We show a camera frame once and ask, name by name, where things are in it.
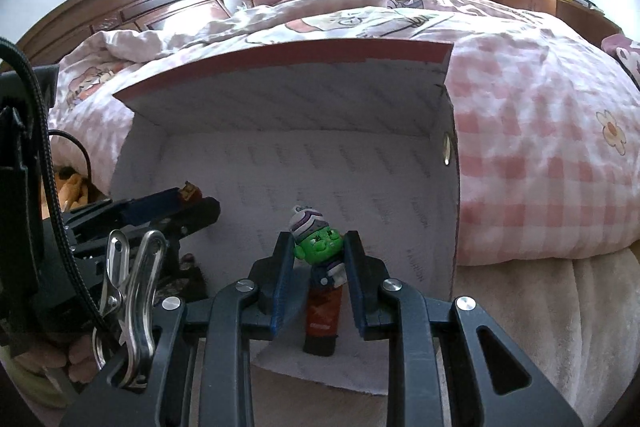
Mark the green-faced toy figure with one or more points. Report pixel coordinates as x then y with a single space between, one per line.
317 247

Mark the yellow garment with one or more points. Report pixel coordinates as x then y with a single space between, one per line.
75 189

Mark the red tube with black cap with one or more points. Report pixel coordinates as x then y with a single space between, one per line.
322 317

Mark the beige towel blanket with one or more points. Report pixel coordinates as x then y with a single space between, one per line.
550 332

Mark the pink checked duvet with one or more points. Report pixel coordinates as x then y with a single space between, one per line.
525 157

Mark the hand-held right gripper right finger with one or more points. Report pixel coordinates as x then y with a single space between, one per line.
357 287

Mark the person's left hand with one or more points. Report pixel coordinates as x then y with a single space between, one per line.
82 352

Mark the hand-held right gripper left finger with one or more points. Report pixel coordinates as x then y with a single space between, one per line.
282 277

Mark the dark wooden headboard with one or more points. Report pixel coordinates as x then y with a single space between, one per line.
150 2

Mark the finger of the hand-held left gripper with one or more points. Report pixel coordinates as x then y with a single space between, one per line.
150 203
200 212

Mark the red cardboard shoe box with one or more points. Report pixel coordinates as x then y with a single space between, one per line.
300 167

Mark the metal carabiner clip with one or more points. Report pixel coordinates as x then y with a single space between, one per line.
142 287

